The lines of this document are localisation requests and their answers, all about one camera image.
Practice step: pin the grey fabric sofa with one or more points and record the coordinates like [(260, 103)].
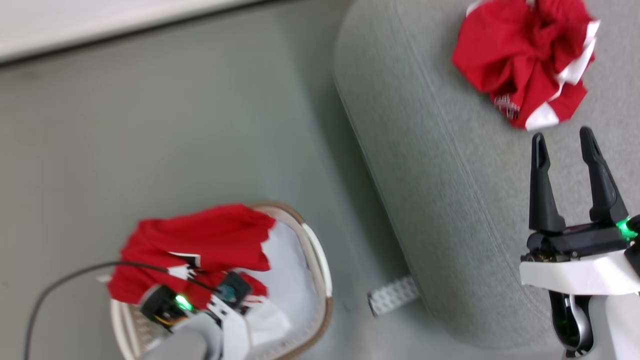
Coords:
[(450, 200)]

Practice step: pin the white wall trim strip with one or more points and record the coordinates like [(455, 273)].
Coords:
[(100, 25)]

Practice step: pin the white plastic laundry basket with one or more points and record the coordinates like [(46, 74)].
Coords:
[(320, 280)]

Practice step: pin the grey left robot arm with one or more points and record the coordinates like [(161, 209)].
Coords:
[(185, 342)]

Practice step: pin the red garment with white trim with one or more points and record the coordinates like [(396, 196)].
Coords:
[(210, 240), (520, 55)]

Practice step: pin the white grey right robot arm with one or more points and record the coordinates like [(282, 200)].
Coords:
[(620, 325)]

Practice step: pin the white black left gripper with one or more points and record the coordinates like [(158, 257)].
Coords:
[(230, 310)]

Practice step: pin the white cloth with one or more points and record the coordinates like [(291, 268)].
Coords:
[(292, 285)]

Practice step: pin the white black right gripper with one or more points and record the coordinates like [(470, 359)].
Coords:
[(580, 270)]

